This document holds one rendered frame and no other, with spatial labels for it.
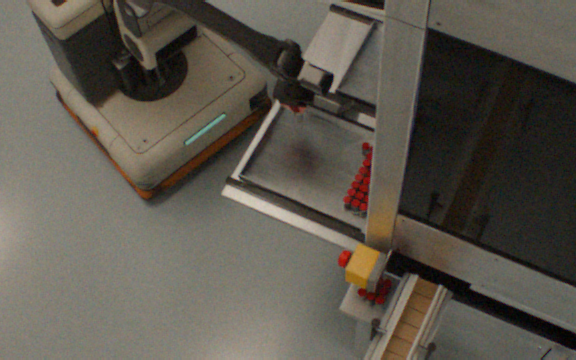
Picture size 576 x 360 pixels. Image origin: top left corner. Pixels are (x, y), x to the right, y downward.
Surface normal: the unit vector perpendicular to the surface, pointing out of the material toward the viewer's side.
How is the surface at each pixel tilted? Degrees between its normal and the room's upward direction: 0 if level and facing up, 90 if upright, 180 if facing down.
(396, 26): 90
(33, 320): 0
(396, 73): 90
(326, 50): 0
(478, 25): 90
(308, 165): 0
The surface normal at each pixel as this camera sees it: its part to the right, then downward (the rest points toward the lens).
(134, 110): -0.05, -0.47
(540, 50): -0.44, 0.80
